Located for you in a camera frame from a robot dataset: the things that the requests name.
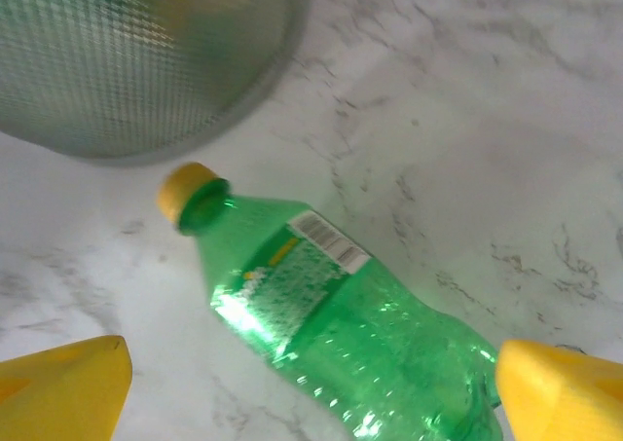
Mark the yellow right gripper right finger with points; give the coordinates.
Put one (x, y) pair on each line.
(564, 397)

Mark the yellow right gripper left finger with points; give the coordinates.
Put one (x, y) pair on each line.
(58, 392)

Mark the green bottle yellow cap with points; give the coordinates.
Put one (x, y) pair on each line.
(340, 324)

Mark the translucent green plastic bin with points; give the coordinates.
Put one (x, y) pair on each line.
(146, 61)

